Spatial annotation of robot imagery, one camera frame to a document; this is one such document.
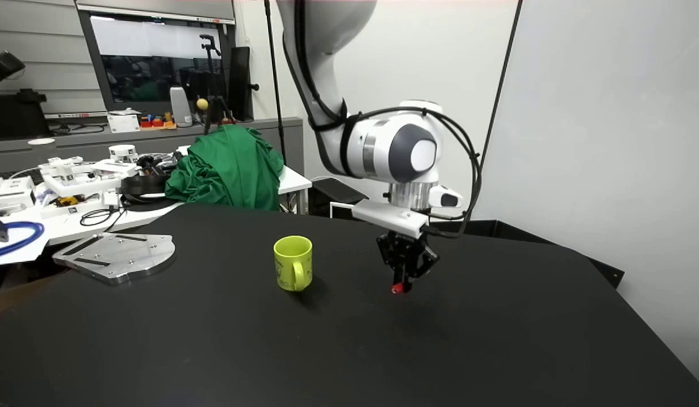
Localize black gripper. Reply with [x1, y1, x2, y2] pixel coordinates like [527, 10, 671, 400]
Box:
[377, 234, 439, 292]

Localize red-capped marker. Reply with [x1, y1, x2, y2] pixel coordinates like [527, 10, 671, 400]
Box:
[389, 283, 404, 296]

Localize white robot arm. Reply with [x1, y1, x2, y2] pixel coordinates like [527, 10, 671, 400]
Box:
[275, 0, 439, 295]

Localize yellow-green mug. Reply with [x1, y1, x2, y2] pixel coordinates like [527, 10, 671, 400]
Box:
[274, 235, 311, 292]

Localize green cloth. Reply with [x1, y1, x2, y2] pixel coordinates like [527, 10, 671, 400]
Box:
[164, 124, 285, 211]

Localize black round headset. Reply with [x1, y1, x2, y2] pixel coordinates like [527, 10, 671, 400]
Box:
[120, 157, 177, 206]

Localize silver metal mounting plate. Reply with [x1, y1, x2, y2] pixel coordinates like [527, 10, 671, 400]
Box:
[53, 234, 177, 283]

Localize black monitor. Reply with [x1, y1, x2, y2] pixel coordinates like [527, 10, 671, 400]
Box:
[76, 0, 234, 113]

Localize white plastic parts pile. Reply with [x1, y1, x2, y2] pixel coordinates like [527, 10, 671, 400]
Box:
[0, 145, 140, 215]

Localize white side table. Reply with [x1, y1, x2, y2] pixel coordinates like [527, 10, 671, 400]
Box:
[0, 154, 313, 270]

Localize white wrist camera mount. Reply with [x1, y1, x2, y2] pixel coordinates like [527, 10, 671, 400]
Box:
[350, 183, 463, 241]

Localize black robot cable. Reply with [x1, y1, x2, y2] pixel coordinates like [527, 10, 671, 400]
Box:
[289, 0, 525, 241]

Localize blue cable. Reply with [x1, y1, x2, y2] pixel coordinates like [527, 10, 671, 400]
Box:
[0, 219, 48, 266]

